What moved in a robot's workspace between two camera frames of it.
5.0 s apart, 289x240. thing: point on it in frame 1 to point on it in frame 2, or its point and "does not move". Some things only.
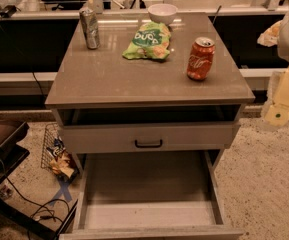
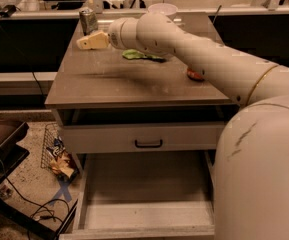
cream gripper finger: (288, 96) to (122, 33)
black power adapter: (8, 11) does not move
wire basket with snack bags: (55, 155) does not move
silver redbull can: (89, 20) does not move
